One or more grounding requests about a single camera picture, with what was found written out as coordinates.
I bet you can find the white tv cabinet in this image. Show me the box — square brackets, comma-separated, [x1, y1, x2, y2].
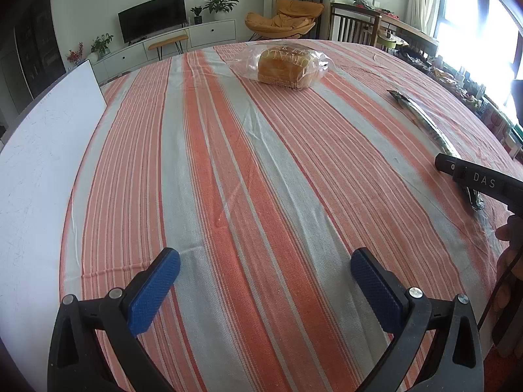
[91, 20, 237, 85]

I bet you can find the black glass display cabinet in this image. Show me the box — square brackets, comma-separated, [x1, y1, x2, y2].
[14, 0, 66, 99]

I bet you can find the dark wooden chair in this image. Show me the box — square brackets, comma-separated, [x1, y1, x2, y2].
[329, 2, 382, 47]

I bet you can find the large green potted plant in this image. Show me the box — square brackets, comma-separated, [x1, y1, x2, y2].
[203, 0, 239, 21]

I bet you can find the long black snack pack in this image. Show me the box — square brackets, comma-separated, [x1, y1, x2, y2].
[387, 90, 485, 211]

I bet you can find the green plant in vase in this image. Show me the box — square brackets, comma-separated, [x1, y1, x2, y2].
[91, 33, 113, 58]

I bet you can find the black flat television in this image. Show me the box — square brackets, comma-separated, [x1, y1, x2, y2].
[118, 0, 187, 43]

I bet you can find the orange lounge chair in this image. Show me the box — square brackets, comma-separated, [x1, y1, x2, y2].
[245, 0, 325, 39]

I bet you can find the red flower vase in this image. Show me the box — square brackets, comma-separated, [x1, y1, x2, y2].
[66, 41, 84, 66]

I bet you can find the wooden side table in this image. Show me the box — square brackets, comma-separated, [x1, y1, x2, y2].
[380, 14, 439, 57]

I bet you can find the white cardboard box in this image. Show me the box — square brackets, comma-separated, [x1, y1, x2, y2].
[1, 62, 106, 391]

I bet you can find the small dark potted plant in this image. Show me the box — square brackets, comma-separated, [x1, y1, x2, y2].
[191, 6, 203, 25]

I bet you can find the striped orange tablecloth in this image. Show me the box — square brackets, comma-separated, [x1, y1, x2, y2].
[59, 41, 522, 391]

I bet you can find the person's hand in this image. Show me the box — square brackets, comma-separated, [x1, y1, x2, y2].
[492, 215, 522, 359]

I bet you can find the bread loaf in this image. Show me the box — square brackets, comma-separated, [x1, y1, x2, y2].
[229, 41, 335, 90]

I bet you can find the small wooden bench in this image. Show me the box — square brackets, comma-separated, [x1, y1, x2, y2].
[147, 34, 189, 60]

